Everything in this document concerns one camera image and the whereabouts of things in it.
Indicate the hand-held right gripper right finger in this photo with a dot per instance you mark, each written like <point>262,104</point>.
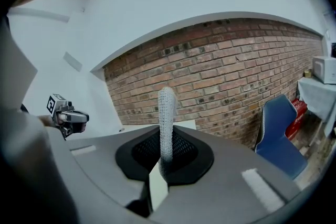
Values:
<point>225,165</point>

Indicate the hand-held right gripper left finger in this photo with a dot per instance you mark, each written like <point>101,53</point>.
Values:
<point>99,162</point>

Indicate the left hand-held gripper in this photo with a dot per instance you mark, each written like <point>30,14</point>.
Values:
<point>56,107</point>

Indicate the grey woven cloth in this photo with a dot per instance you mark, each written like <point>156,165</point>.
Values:
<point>166,118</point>

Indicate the person's left forearm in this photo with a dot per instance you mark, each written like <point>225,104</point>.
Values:
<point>46,121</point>

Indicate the person's black shirt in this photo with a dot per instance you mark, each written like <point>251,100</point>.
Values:
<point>25,108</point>

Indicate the blue chair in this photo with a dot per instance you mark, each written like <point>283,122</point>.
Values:
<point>278,133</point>

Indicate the red plastic crate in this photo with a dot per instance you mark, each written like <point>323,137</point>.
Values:
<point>298,118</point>

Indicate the table with grey tablecloth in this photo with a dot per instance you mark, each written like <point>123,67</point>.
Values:
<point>319,97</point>

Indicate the yellow jar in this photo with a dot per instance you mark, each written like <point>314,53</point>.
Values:
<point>307,74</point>

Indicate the white microwave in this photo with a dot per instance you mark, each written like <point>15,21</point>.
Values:
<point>325,69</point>

